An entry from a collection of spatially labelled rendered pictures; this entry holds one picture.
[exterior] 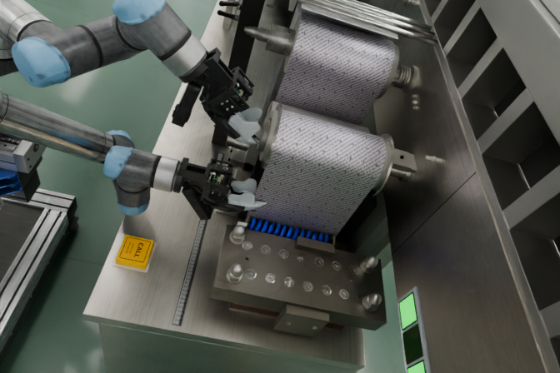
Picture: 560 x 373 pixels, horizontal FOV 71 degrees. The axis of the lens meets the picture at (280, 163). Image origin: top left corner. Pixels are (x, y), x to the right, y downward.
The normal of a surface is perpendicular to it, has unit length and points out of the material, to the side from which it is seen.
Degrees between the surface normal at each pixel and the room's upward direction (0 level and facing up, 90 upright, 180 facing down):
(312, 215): 90
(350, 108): 92
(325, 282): 0
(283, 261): 0
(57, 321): 0
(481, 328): 90
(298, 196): 90
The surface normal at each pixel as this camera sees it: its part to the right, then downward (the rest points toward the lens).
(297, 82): -0.09, 0.75
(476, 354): -0.96, -0.25
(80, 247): 0.28, -0.64
